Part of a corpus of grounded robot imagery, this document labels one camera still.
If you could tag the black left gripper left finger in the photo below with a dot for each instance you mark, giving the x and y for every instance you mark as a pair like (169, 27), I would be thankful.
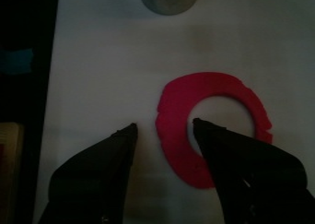
(90, 178)

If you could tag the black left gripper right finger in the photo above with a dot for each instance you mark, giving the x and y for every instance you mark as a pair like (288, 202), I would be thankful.
(254, 178)

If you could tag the round metal dough cutter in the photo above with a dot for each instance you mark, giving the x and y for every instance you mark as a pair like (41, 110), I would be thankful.
(169, 0)

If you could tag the wooden drawer box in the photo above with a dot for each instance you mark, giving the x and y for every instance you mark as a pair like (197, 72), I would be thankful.
(10, 172)

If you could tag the white plastic cutting board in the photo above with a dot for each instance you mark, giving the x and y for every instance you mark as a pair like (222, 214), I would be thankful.
(102, 80)

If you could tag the blue tape piece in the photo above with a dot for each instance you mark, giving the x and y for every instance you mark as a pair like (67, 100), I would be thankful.
(17, 61)

